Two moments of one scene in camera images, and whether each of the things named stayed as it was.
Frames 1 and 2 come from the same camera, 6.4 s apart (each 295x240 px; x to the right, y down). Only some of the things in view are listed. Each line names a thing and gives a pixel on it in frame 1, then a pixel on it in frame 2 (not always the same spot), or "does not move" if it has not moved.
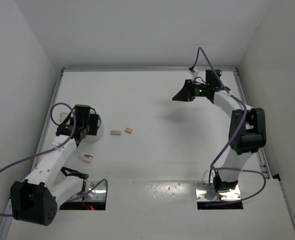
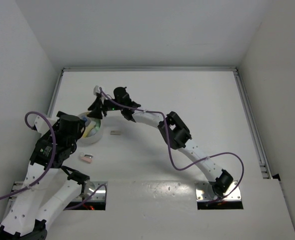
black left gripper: (93, 118) -> (82, 124)
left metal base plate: (99, 194) does not move
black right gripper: (186, 94) -> (96, 113)
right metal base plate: (205, 192) does not move
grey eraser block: (115, 132) does not move
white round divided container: (93, 138) does not move
